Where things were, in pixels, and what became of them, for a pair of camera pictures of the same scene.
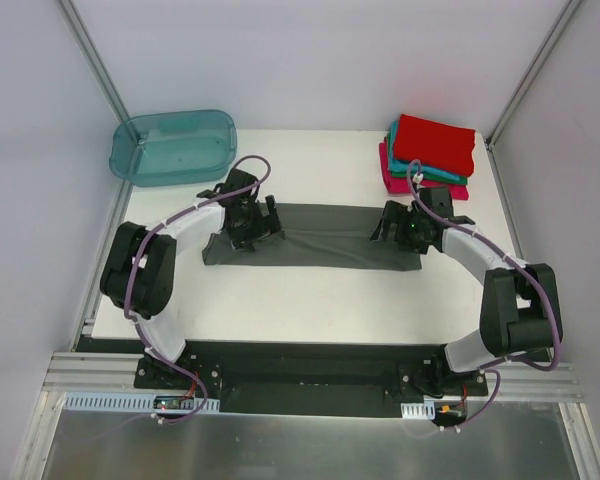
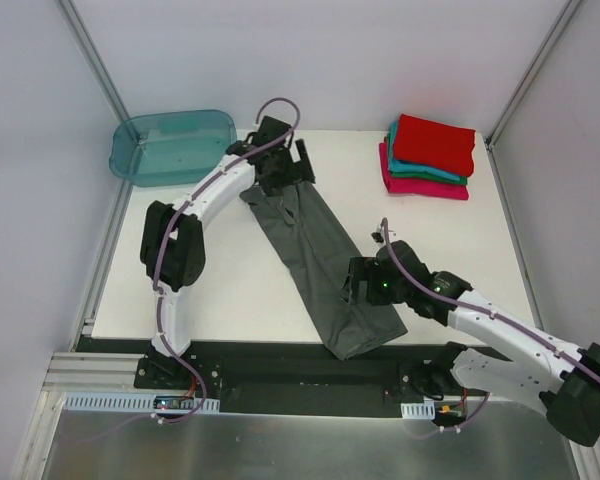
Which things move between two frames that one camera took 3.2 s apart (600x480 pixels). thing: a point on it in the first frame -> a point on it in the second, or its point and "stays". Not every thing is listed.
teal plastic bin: (174, 147) stays
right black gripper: (393, 229) -> (357, 280)
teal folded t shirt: (402, 166) stays
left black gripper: (256, 232) -> (290, 170)
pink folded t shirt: (401, 186) stays
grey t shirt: (319, 236) -> (306, 224)
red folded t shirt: (435, 145) stays
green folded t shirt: (425, 177) stays
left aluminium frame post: (91, 54) stays
